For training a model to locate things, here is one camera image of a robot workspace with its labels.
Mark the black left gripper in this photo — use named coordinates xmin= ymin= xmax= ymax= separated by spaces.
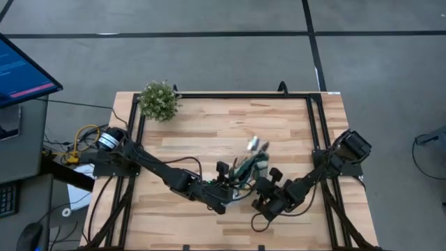
xmin=200 ymin=160 xmax=247 ymax=216

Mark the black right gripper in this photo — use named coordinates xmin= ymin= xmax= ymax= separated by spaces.
xmin=249 ymin=166 xmax=292 ymax=223

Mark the beige green gardening bag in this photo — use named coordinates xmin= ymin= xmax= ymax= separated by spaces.
xmin=228 ymin=149 xmax=272 ymax=202

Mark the green potted plant black pot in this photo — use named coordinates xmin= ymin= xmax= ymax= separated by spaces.
xmin=138 ymin=79 xmax=183 ymax=123

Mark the white paper sheet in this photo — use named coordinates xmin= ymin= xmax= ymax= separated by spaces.
xmin=66 ymin=165 xmax=96 ymax=211

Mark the black computer mouse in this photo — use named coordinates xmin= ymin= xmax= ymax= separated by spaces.
xmin=15 ymin=222 xmax=45 ymax=251

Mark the grey desk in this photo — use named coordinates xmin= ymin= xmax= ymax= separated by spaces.
xmin=0 ymin=96 xmax=49 ymax=185

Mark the black keyboard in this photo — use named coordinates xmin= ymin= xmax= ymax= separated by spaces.
xmin=0 ymin=183 xmax=20 ymax=219

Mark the silver monitor stand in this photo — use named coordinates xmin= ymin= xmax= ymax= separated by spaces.
xmin=0 ymin=104 xmax=22 ymax=141

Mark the blue lit computer monitor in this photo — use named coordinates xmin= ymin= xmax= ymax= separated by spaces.
xmin=0 ymin=33 xmax=64 ymax=109

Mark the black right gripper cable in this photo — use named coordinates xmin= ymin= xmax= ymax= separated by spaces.
xmin=249 ymin=193 xmax=316 ymax=234

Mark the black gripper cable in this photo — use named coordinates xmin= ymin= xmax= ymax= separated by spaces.
xmin=149 ymin=155 xmax=203 ymax=184
xmin=249 ymin=193 xmax=316 ymax=234

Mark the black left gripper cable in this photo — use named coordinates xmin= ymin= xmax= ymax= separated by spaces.
xmin=149 ymin=155 xmax=203 ymax=184

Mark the black aluminium table frame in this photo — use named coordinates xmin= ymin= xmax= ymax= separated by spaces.
xmin=79 ymin=80 xmax=384 ymax=251

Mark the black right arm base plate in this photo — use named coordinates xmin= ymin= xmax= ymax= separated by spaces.
xmin=312 ymin=148 xmax=364 ymax=177

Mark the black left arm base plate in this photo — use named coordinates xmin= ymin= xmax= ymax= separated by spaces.
xmin=92 ymin=149 xmax=144 ymax=177

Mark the yellow cable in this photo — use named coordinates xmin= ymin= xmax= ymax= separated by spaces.
xmin=41 ymin=124 xmax=102 ymax=165

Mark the black cable bundle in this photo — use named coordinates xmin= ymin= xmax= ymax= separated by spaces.
xmin=43 ymin=123 xmax=109 ymax=158

